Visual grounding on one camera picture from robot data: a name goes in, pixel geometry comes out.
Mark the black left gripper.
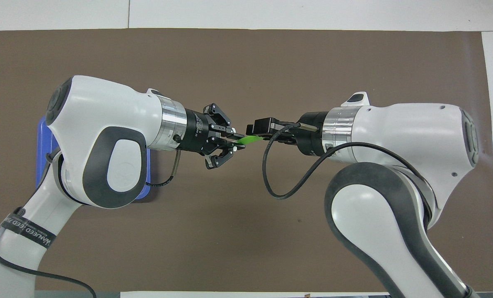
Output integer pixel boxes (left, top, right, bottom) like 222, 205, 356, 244
184, 103, 247, 170

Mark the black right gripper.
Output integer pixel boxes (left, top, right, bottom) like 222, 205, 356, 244
246, 111, 328, 157

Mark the brown table mat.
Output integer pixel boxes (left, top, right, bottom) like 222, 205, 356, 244
0, 28, 493, 293

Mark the blue plastic tray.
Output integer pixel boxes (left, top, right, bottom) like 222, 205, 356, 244
36, 115, 152, 204

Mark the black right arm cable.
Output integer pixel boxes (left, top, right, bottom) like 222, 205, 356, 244
262, 122, 434, 200

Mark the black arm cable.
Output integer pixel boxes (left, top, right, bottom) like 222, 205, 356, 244
0, 148, 182, 298
262, 122, 434, 200

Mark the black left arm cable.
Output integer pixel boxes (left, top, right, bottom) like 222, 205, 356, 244
0, 148, 182, 298

